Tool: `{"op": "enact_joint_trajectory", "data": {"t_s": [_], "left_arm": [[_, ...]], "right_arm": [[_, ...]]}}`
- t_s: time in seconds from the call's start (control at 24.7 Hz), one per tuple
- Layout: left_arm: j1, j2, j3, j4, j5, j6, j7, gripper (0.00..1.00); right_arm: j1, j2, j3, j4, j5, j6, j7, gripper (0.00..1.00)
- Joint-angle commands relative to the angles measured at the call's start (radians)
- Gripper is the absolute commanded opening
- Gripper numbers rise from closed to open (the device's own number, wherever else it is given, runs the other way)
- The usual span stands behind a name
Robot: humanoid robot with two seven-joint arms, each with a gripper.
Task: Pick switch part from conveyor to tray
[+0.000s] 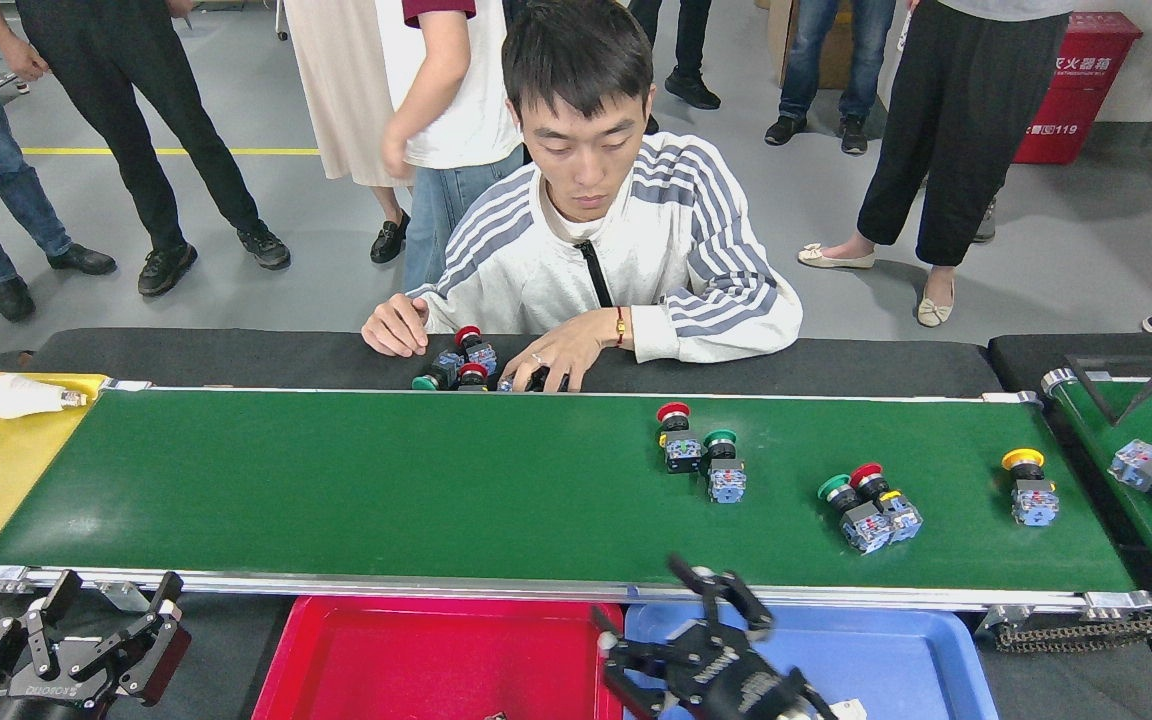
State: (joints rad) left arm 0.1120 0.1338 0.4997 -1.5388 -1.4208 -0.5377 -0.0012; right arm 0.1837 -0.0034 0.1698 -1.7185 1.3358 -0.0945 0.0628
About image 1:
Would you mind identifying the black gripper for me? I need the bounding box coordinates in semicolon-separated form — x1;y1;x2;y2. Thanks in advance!
0;570;192;720
591;555;837;720

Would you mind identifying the yellow push button switch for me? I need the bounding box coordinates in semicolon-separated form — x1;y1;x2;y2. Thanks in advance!
1001;448;1060;527

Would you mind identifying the blue plastic tray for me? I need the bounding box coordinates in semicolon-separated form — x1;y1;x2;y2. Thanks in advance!
622;602;999;720

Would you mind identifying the red plastic tray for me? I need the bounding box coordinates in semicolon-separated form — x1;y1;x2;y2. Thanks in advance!
252;596;627;720

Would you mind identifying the person's left hand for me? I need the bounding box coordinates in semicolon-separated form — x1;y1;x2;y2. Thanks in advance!
499;310;622;393

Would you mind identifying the person's right hand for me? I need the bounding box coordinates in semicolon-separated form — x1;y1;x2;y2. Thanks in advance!
361;293;430;358

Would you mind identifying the white light bulb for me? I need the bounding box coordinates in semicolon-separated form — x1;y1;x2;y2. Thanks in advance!
0;374;89;421

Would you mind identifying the seated person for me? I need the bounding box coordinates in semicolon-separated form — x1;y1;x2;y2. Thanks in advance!
361;0;804;393

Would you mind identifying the red fire extinguisher box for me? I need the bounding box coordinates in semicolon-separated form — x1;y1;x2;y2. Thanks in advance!
1013;12;1144;166

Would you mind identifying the conveyor drive chain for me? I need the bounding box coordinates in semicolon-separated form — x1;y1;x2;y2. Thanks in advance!
994;615;1152;653

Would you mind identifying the black curved cable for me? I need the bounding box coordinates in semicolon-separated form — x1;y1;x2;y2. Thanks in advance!
1064;345;1152;426

